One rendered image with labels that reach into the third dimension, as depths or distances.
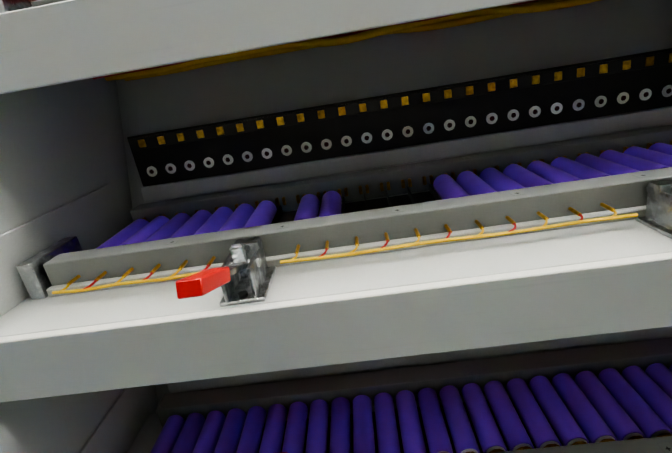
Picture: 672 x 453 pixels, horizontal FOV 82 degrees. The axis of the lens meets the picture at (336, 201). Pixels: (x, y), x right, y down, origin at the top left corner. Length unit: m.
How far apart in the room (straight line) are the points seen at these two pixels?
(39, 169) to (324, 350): 0.28
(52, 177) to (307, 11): 0.26
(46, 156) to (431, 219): 0.32
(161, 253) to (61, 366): 0.09
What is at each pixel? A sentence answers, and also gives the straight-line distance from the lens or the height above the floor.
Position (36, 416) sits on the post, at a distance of 0.39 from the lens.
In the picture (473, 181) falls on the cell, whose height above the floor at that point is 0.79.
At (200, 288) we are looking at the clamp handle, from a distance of 0.18.
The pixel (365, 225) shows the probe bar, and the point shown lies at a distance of 0.26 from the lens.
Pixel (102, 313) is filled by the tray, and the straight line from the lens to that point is 0.30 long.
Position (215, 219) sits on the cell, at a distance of 0.35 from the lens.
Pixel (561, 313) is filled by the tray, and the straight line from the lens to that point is 0.26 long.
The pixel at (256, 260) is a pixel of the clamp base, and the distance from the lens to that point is 0.24.
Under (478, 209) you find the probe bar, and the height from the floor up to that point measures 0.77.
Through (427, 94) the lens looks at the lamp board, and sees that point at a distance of 0.39.
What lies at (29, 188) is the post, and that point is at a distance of 0.39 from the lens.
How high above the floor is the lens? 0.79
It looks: 1 degrees up
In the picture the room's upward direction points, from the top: 8 degrees counter-clockwise
